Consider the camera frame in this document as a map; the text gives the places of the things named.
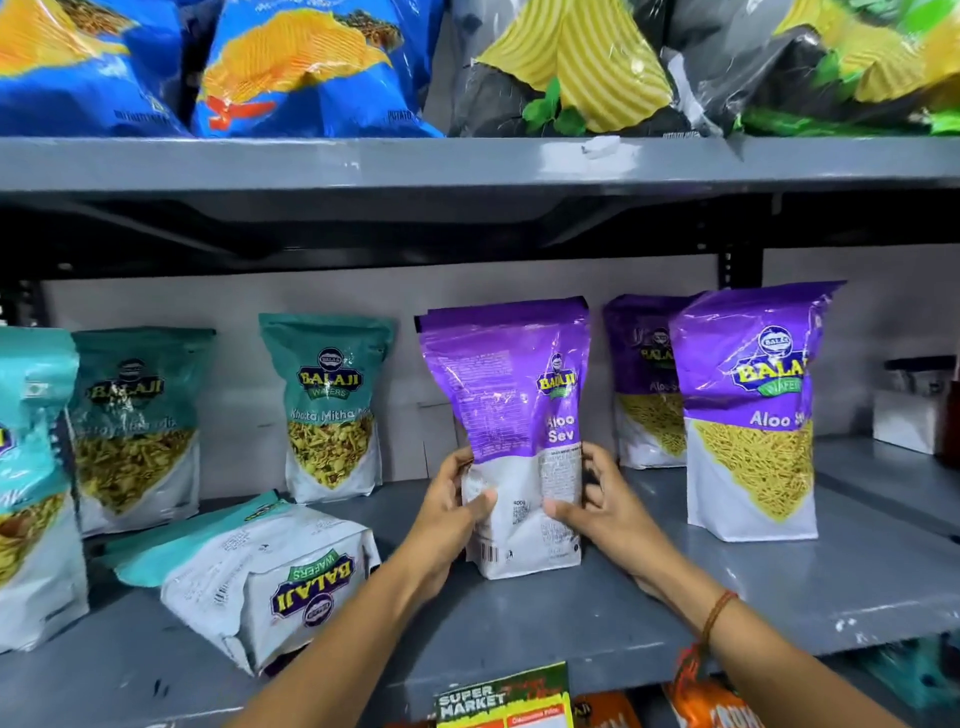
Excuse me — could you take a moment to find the person's left hand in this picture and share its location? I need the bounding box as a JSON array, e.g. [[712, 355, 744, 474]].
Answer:
[[402, 447, 499, 595]]

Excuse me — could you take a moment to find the person's right hand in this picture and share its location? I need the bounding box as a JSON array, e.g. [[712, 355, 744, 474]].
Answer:
[[543, 441, 678, 595]]

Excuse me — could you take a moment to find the purple snack packet back label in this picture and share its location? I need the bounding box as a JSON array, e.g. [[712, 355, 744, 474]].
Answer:
[[417, 296, 593, 581]]

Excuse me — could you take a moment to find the person's left forearm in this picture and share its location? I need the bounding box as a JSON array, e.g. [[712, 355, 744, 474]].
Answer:
[[223, 558, 445, 728]]

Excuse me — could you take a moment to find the person's right forearm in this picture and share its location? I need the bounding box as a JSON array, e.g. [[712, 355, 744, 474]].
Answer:
[[643, 566, 910, 728]]

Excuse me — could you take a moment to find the purple snack packet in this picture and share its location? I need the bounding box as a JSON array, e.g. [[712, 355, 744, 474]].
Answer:
[[669, 281, 848, 543], [603, 293, 696, 471]]

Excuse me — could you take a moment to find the teal snack packet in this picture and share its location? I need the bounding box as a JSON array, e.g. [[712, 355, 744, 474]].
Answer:
[[103, 490, 383, 677], [68, 327, 218, 538], [0, 326, 90, 654], [258, 312, 397, 505]]

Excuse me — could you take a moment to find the orange thread wristband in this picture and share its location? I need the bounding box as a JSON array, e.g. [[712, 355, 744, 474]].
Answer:
[[673, 590, 741, 685]]

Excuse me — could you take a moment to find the green yellow shelf label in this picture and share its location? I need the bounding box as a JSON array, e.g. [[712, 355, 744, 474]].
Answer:
[[433, 661, 576, 728]]

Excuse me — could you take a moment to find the orange snack packet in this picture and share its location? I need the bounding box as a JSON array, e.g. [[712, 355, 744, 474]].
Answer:
[[663, 673, 762, 728], [571, 691, 644, 728]]

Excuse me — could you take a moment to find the grey metal shelf rack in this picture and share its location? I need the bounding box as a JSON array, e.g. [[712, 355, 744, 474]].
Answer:
[[0, 135, 960, 728]]

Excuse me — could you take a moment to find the white box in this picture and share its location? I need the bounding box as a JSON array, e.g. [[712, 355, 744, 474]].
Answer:
[[872, 355, 958, 457]]

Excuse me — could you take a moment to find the teal green packet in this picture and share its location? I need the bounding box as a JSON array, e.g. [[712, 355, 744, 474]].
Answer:
[[858, 633, 960, 712]]

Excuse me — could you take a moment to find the dark brown bottle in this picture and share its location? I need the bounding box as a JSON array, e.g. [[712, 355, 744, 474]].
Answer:
[[940, 378, 960, 471]]

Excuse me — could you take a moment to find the black green chip bag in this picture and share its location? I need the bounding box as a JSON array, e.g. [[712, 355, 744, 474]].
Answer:
[[448, 0, 725, 139], [666, 0, 960, 138]]

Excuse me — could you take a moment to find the blue chip bag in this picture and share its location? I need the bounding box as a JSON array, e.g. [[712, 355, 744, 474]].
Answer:
[[190, 0, 449, 140], [0, 0, 190, 138]]

